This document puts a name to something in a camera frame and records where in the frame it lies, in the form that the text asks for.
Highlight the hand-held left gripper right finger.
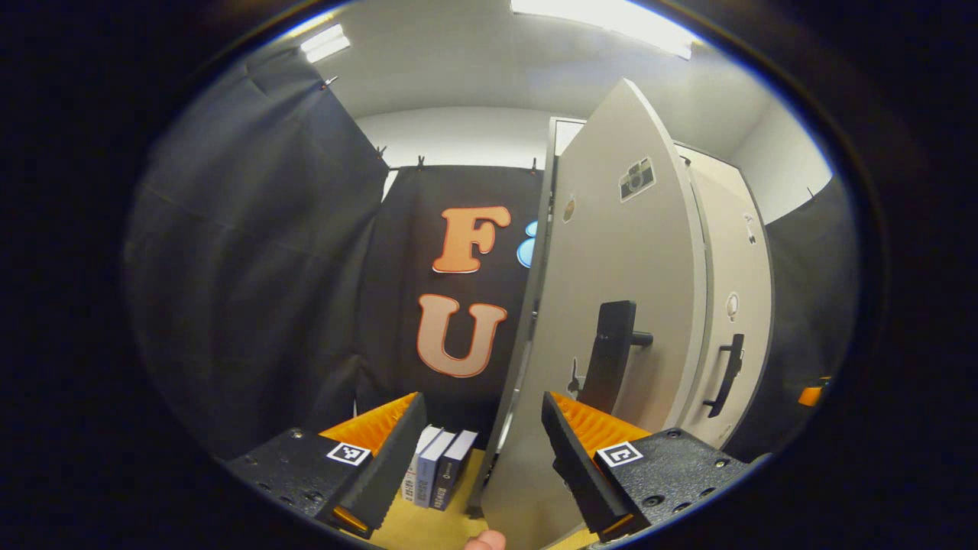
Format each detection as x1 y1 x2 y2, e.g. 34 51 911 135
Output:
541 391 771 543

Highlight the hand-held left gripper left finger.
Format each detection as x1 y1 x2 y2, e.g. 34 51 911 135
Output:
228 392 427 539

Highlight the white cabinet door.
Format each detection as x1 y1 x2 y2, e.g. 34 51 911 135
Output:
468 78 711 550
676 145 775 450

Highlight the white book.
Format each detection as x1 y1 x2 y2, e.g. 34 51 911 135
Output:
402 425 444 503

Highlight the grey blue book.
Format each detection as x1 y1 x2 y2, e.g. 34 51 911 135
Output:
416 430 458 508

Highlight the dark blue book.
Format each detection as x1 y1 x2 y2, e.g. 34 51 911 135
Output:
429 430 479 511

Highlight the black backdrop cloth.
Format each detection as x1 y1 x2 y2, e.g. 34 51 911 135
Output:
722 176 861 467
122 46 392 461
355 164 548 451

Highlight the ceiling light strip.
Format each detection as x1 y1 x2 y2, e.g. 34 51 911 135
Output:
300 23 352 64

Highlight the ceiling light panel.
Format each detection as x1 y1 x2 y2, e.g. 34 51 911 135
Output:
510 0 701 61

